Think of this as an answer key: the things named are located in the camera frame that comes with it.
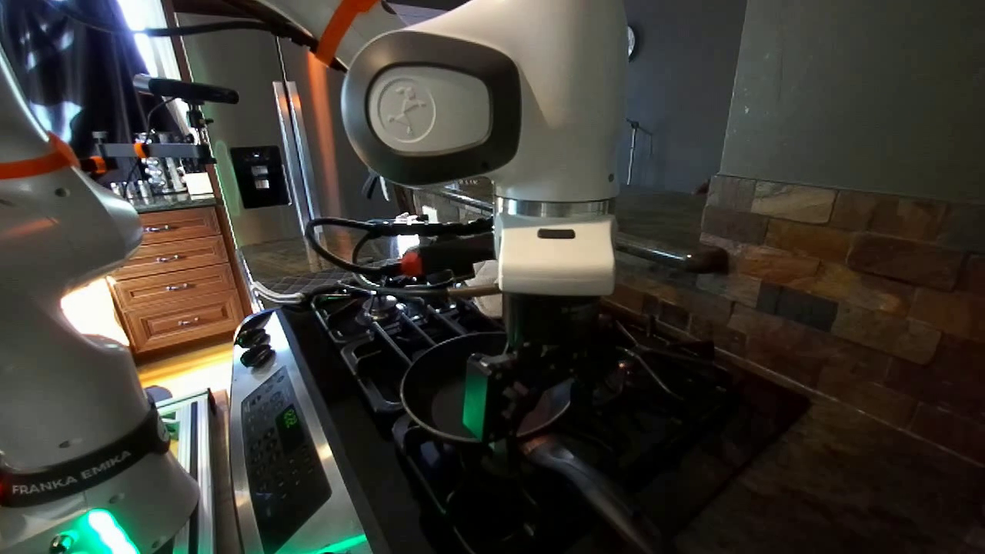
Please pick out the black stereo camera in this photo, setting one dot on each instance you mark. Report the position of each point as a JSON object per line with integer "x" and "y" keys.
{"x": 185, "y": 89}

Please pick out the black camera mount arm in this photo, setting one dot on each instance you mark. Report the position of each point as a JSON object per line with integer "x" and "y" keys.
{"x": 165, "y": 152}

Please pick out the round wall clock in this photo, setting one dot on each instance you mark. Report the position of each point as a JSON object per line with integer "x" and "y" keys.
{"x": 632, "y": 42}

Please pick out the black gas stove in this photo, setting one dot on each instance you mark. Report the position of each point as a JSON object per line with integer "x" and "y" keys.
{"x": 658, "y": 409}

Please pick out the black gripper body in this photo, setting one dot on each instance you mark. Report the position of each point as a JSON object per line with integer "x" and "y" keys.
{"x": 542, "y": 348}

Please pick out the wooden drawer cabinet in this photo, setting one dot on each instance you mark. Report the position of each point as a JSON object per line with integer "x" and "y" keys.
{"x": 173, "y": 277}

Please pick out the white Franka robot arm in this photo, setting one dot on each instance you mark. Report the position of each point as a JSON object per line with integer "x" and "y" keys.
{"x": 554, "y": 102}

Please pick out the bright kitchen window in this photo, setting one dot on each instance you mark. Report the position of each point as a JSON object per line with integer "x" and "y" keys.
{"x": 148, "y": 35}

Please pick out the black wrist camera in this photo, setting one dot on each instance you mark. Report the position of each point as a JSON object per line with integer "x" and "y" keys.
{"x": 449, "y": 250}

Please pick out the black stove knob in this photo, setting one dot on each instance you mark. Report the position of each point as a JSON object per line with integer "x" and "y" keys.
{"x": 254, "y": 328}
{"x": 257, "y": 355}

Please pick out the stainless steel refrigerator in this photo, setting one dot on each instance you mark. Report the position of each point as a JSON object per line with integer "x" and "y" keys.
{"x": 296, "y": 156}

